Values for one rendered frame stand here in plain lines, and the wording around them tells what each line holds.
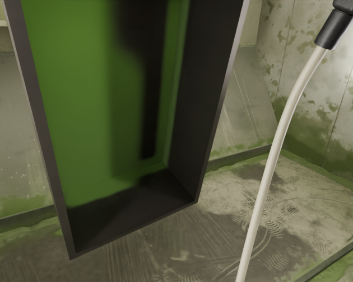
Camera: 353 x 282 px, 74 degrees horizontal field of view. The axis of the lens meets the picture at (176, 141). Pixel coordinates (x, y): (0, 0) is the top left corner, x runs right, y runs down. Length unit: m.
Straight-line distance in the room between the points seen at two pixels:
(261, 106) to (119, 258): 2.02
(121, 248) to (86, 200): 0.50
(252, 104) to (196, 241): 1.60
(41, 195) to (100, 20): 1.27
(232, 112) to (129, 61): 1.60
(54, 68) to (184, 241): 1.19
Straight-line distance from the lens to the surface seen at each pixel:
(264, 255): 1.61
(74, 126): 1.06
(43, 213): 1.88
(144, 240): 1.61
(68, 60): 0.95
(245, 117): 2.52
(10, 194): 1.87
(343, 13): 0.39
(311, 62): 0.41
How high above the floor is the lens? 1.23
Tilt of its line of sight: 25 degrees down
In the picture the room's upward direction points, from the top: straight up
